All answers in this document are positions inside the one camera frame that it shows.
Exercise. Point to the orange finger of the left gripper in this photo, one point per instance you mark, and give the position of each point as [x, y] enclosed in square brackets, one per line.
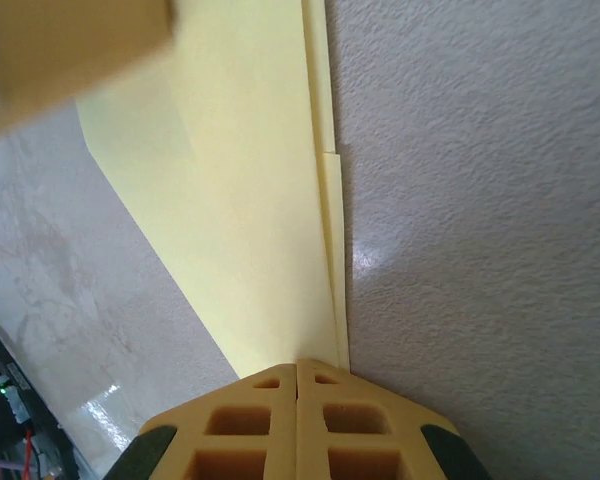
[55, 50]

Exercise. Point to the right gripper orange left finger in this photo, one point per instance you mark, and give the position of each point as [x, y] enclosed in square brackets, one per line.
[230, 450]

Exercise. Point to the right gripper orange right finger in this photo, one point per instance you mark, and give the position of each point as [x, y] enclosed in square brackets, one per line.
[370, 450]

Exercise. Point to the yellow paper sheet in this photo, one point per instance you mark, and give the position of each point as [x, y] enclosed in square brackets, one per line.
[240, 175]

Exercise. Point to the small circuit board green LED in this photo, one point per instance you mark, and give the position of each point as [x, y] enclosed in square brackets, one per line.
[15, 405]

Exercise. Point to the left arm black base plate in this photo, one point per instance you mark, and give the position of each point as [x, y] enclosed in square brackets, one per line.
[50, 425]

